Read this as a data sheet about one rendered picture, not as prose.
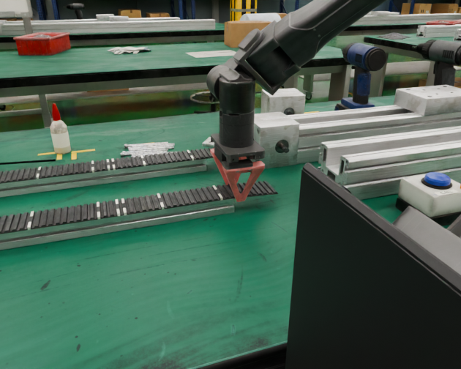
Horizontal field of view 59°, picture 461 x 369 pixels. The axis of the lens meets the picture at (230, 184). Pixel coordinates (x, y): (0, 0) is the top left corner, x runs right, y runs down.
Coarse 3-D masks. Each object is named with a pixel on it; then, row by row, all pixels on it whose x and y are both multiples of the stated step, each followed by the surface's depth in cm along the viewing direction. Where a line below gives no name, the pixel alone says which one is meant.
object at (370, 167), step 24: (336, 144) 77; (360, 144) 78; (384, 144) 80; (408, 144) 82; (432, 144) 77; (456, 144) 77; (336, 168) 77; (360, 168) 73; (384, 168) 73; (408, 168) 75; (432, 168) 77; (456, 168) 81; (360, 192) 74; (384, 192) 76
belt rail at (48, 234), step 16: (176, 208) 67; (192, 208) 68; (208, 208) 70; (224, 208) 70; (80, 224) 63; (96, 224) 64; (112, 224) 65; (128, 224) 65; (144, 224) 66; (0, 240) 61; (16, 240) 61; (32, 240) 62; (48, 240) 62
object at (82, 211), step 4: (84, 204) 66; (76, 208) 66; (80, 208) 66; (84, 208) 65; (88, 208) 66; (76, 212) 64; (80, 212) 64; (84, 212) 64; (88, 212) 64; (76, 216) 63; (80, 216) 63; (84, 216) 63; (88, 216) 63; (76, 220) 62; (80, 220) 62; (84, 220) 62; (88, 220) 63
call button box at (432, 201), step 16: (416, 176) 70; (400, 192) 71; (416, 192) 67; (432, 192) 65; (448, 192) 65; (400, 208) 71; (416, 208) 67; (432, 208) 64; (448, 208) 65; (448, 224) 67
